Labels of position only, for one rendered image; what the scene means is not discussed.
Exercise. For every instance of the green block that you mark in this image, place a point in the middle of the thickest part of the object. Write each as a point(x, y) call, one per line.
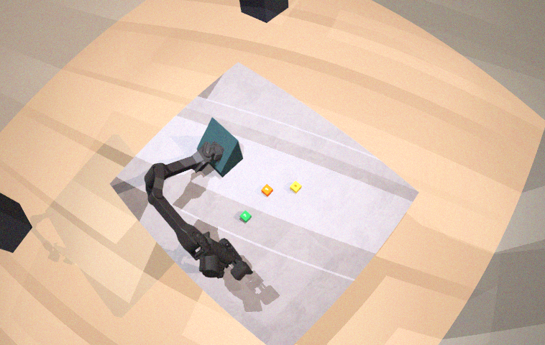
point(245, 216)

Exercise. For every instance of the orange block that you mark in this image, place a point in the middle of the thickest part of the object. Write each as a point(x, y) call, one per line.
point(267, 190)

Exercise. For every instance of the yellow block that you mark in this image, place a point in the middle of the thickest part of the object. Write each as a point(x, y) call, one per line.
point(295, 187)

